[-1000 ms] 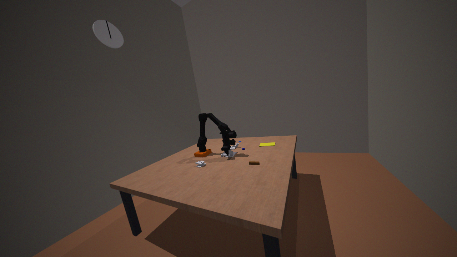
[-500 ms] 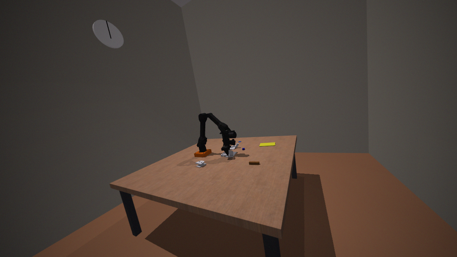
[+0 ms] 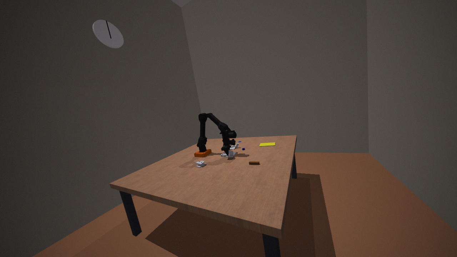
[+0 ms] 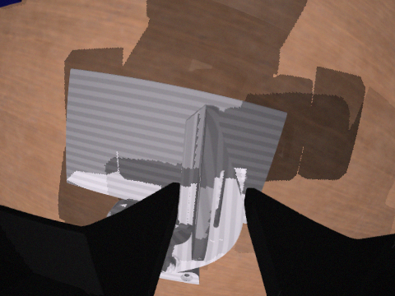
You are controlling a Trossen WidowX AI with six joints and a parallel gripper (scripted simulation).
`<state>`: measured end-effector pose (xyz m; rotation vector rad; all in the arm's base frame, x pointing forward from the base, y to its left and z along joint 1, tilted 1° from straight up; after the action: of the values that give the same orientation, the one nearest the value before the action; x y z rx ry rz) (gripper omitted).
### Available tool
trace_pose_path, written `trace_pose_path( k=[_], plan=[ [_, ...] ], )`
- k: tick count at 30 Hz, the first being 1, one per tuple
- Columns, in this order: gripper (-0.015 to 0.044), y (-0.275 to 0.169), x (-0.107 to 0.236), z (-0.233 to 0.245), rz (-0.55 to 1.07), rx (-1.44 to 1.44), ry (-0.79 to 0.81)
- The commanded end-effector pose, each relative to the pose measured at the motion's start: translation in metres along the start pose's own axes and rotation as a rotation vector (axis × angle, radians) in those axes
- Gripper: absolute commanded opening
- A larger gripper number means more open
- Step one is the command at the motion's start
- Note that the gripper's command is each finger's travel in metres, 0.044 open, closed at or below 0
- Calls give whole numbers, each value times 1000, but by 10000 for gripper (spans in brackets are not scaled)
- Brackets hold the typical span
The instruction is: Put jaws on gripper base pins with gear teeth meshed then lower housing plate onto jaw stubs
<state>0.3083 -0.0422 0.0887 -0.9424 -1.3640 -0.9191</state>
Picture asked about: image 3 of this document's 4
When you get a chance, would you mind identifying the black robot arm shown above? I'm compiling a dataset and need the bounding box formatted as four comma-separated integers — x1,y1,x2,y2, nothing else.
197,113,237,152

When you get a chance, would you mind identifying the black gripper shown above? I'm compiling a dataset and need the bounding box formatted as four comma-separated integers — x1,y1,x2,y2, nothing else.
221,138,231,155

